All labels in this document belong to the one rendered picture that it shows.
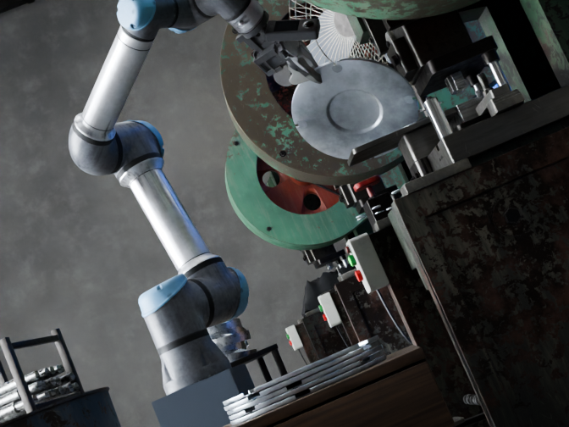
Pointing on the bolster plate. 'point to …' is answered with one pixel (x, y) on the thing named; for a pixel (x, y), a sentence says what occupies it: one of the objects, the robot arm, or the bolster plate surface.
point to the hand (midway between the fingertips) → (320, 76)
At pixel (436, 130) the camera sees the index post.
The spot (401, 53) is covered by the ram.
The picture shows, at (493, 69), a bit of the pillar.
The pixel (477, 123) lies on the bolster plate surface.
